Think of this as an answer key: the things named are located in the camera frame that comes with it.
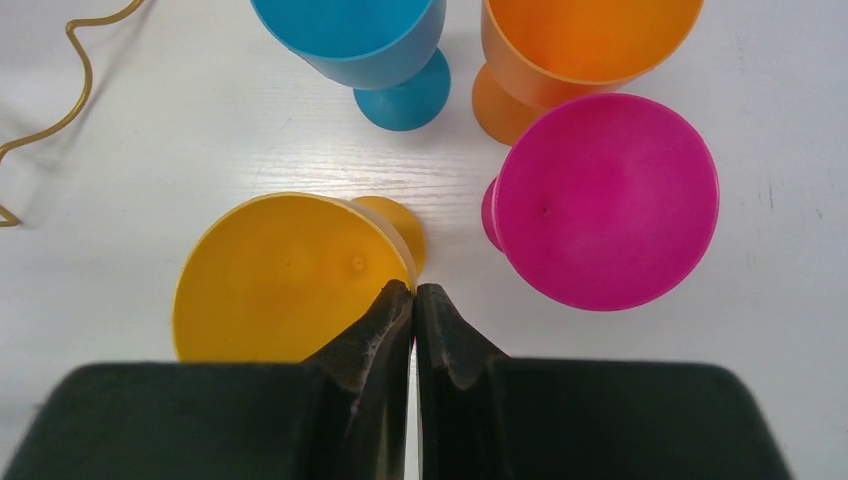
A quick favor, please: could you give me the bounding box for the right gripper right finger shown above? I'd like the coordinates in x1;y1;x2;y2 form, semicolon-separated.
415;284;791;479

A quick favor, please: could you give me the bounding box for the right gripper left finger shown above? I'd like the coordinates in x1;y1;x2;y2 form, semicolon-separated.
4;280;413;479

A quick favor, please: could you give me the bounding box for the yellow wine glass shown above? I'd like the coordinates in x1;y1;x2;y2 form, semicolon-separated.
171;192;427;362

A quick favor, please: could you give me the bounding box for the magenta plastic wine glass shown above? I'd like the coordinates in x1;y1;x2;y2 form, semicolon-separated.
481;93;720;311

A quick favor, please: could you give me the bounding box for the blue plastic wine glass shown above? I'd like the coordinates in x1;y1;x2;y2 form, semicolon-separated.
252;0;451;131

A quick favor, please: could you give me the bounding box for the orange plastic wine glass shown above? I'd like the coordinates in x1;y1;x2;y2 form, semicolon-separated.
471;0;703;145

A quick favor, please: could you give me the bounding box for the gold wire glass rack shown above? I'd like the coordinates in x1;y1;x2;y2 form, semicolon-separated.
1;1;151;228

